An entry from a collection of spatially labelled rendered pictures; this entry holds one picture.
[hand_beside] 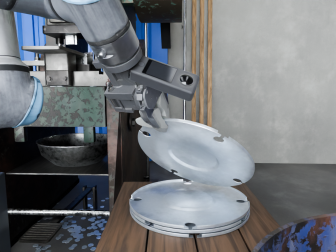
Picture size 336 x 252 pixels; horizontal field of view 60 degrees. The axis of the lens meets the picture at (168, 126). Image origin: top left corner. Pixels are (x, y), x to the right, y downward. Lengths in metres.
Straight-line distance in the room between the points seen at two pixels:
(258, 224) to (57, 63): 0.89
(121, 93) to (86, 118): 0.57
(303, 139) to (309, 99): 0.33
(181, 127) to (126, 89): 0.15
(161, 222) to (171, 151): 0.19
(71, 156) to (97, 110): 0.25
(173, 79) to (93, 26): 0.15
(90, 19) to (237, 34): 2.12
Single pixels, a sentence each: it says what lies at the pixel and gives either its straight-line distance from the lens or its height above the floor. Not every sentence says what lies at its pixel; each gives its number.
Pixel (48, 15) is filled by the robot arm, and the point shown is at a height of 0.76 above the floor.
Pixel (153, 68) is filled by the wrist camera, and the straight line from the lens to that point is 0.51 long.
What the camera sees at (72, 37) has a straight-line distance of 1.34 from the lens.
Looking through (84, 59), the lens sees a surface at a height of 0.76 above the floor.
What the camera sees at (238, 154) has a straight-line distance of 0.64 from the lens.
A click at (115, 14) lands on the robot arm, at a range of 0.45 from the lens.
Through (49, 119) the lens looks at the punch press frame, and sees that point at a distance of 1.15.
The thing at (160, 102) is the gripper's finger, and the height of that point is 0.62.
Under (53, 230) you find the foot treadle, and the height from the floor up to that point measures 0.16.
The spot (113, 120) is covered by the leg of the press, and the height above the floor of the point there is 0.53.
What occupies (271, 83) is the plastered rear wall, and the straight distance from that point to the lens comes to 2.53.
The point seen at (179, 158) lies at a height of 0.46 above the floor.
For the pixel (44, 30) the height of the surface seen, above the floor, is 0.87.
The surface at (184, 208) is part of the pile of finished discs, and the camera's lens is 0.69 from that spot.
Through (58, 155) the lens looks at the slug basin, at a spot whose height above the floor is 0.37.
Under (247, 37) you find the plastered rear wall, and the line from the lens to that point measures 2.51.
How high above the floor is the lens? 0.65
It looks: 8 degrees down
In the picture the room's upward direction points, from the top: straight up
